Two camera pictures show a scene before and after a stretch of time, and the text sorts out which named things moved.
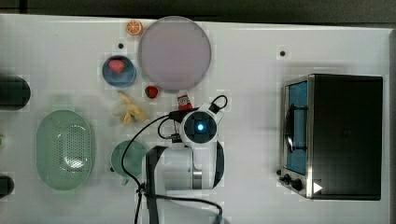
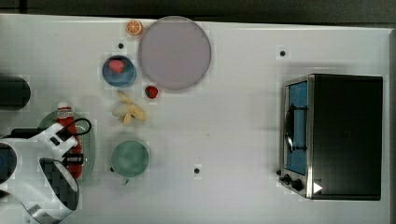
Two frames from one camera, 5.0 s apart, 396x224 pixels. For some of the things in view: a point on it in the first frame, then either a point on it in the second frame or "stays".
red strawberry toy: x=151 y=91 stays
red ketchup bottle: x=184 y=104 → x=65 y=116
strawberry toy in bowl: x=117 y=65 stays
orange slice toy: x=134 y=27 stays
